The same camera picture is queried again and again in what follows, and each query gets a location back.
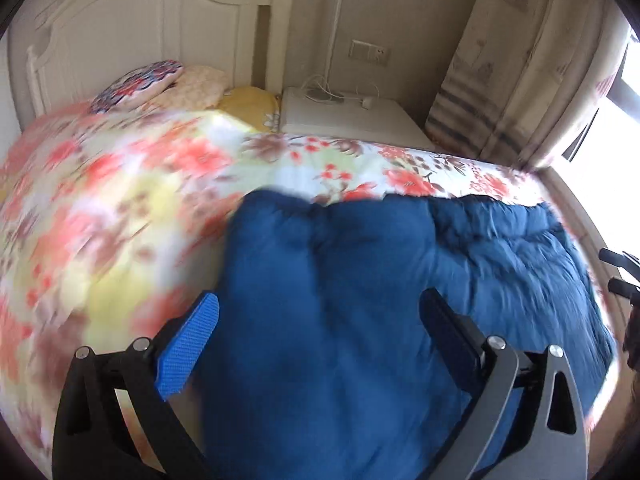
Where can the blue quilted jacket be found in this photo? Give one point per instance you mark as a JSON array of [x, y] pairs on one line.
[[350, 310]]

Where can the yellow pillow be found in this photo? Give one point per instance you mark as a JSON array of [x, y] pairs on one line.
[[250, 107]]

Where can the white nightstand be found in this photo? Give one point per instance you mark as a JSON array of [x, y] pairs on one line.
[[350, 122]]

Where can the cream pillow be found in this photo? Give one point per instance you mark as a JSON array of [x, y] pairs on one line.
[[192, 87]]

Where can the white bed headboard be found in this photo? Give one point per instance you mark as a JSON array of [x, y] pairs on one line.
[[150, 25]]

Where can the blue red patterned cushion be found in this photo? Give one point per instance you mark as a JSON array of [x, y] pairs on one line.
[[137, 82]]

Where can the window sill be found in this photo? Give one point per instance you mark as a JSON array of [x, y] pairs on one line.
[[585, 220]]

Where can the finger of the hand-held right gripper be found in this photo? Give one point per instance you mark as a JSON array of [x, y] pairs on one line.
[[622, 260], [625, 289]]

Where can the window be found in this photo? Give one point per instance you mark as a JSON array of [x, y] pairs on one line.
[[615, 110]]

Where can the printed curtain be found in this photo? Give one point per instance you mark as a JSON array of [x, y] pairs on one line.
[[520, 70]]

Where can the floral quilt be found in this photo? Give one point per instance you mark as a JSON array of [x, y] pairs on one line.
[[125, 200]]

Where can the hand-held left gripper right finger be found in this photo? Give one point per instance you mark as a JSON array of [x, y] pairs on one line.
[[445, 332]]

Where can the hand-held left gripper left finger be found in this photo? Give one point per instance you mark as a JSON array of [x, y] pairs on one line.
[[187, 345]]

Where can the white lamp pole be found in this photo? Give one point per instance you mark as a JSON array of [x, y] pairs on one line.
[[333, 40]]

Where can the wall socket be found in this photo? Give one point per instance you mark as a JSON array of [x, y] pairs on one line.
[[369, 52]]

